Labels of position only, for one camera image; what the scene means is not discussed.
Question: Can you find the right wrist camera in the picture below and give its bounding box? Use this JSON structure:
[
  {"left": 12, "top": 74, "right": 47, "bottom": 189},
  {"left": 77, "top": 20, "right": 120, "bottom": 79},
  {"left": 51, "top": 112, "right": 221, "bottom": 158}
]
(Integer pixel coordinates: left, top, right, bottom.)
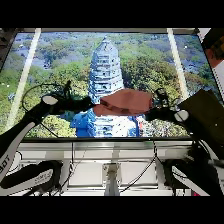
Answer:
[{"left": 153, "top": 87, "right": 170, "bottom": 109}]

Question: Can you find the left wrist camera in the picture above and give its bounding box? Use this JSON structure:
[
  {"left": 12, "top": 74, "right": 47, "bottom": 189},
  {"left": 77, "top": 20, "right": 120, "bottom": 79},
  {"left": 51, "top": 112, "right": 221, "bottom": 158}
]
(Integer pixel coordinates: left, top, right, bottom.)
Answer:
[{"left": 63, "top": 79, "right": 74, "bottom": 100}]

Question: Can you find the silver frame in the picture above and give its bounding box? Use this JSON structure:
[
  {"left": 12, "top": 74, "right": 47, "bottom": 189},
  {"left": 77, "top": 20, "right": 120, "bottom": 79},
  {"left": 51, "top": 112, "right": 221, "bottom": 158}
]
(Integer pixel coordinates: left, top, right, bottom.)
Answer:
[{"left": 0, "top": 139, "right": 224, "bottom": 197}]

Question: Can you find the black cable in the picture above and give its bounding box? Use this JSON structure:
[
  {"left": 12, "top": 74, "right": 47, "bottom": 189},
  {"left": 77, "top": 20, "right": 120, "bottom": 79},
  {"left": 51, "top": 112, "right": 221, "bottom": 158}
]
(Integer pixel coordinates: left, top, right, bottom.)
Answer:
[
  {"left": 58, "top": 141, "right": 76, "bottom": 194},
  {"left": 118, "top": 140, "right": 158, "bottom": 194},
  {"left": 21, "top": 82, "right": 68, "bottom": 138}
]

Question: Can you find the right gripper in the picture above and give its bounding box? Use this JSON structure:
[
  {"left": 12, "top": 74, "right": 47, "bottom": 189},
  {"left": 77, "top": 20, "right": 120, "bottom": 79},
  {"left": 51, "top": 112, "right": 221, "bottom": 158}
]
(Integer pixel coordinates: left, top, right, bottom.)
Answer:
[{"left": 144, "top": 107, "right": 168, "bottom": 123}]

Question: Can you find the dark brown garment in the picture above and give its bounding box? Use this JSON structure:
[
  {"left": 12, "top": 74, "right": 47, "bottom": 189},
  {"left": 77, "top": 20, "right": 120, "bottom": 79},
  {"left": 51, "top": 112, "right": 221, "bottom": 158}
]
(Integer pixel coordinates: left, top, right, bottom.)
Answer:
[{"left": 177, "top": 88, "right": 224, "bottom": 152}]

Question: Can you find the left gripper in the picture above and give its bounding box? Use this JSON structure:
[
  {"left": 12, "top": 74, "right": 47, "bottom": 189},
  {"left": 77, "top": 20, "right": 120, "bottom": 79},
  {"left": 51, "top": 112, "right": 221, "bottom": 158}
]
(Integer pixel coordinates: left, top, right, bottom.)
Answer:
[{"left": 71, "top": 96, "right": 96, "bottom": 113}]

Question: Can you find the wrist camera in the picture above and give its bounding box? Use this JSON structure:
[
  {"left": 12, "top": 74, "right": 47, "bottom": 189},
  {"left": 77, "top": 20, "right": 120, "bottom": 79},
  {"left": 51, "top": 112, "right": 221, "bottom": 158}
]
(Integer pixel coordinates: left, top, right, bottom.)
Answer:
[
  {"left": 153, "top": 87, "right": 170, "bottom": 109},
  {"left": 63, "top": 79, "right": 74, "bottom": 100}
]

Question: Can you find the red-brown garment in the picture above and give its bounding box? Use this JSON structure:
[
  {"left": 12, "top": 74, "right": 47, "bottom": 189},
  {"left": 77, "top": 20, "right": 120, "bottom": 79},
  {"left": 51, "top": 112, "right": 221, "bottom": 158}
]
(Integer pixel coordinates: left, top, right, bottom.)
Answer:
[{"left": 92, "top": 88, "right": 155, "bottom": 117}]

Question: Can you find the heap of clothes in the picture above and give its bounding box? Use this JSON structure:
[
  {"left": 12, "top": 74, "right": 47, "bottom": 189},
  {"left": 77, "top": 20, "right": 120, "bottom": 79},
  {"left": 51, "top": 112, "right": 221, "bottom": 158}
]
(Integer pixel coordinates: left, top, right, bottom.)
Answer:
[{"left": 201, "top": 28, "right": 224, "bottom": 69}]

